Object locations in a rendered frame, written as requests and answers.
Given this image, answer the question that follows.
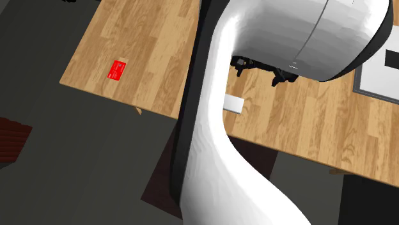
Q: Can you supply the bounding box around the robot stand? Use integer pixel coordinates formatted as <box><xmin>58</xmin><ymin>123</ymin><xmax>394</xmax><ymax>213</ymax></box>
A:
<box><xmin>139</xmin><ymin>123</ymin><xmax>279</xmax><ymax>220</ymax></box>

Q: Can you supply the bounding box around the small white box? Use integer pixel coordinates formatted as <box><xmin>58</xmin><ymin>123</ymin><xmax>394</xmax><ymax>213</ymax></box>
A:
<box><xmin>223</xmin><ymin>93</ymin><xmax>246</xmax><ymax>115</ymax></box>

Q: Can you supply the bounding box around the dark red ribbed block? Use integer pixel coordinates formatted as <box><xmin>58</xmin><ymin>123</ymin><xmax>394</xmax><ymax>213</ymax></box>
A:
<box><xmin>0</xmin><ymin>116</ymin><xmax>33</xmax><ymax>165</ymax></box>

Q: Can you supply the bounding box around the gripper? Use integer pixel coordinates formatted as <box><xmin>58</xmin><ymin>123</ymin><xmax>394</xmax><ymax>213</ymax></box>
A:
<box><xmin>230</xmin><ymin>56</ymin><xmax>300</xmax><ymax>88</ymax></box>

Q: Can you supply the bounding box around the red card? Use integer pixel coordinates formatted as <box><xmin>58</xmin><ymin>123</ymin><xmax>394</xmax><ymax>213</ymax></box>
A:
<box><xmin>107</xmin><ymin>59</ymin><xmax>127</xmax><ymax>82</ymax></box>

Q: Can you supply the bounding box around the wooden table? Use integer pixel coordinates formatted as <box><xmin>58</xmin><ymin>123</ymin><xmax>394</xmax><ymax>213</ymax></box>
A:
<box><xmin>59</xmin><ymin>0</ymin><xmax>399</xmax><ymax>189</ymax></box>

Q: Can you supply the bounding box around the white flat grey-framed board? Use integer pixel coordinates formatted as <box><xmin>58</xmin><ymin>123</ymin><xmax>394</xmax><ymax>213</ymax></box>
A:
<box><xmin>352</xmin><ymin>48</ymin><xmax>399</xmax><ymax>104</ymax></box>

